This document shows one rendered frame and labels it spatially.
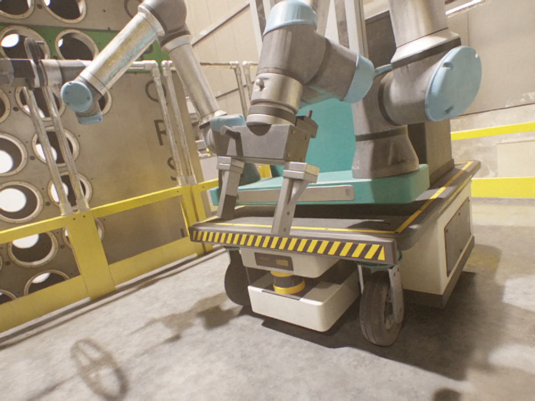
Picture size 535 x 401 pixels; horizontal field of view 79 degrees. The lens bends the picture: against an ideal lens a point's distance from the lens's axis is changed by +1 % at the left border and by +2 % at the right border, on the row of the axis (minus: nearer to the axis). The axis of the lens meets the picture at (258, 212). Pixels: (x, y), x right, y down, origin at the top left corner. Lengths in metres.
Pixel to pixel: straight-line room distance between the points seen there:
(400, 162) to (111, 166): 2.04
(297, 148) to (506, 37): 6.54
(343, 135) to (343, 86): 0.40
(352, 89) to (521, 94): 6.31
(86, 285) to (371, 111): 1.35
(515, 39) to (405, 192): 6.22
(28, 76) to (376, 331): 1.13
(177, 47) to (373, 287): 0.96
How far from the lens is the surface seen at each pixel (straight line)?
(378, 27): 1.15
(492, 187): 2.16
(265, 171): 2.08
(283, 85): 0.50
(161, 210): 2.60
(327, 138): 0.99
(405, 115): 0.73
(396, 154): 0.79
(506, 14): 6.98
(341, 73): 0.56
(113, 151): 2.50
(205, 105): 1.21
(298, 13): 0.54
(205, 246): 1.84
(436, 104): 0.68
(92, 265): 1.64
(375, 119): 0.78
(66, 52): 3.23
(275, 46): 0.52
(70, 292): 1.65
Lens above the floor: 0.55
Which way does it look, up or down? 12 degrees down
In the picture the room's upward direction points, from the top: 11 degrees counter-clockwise
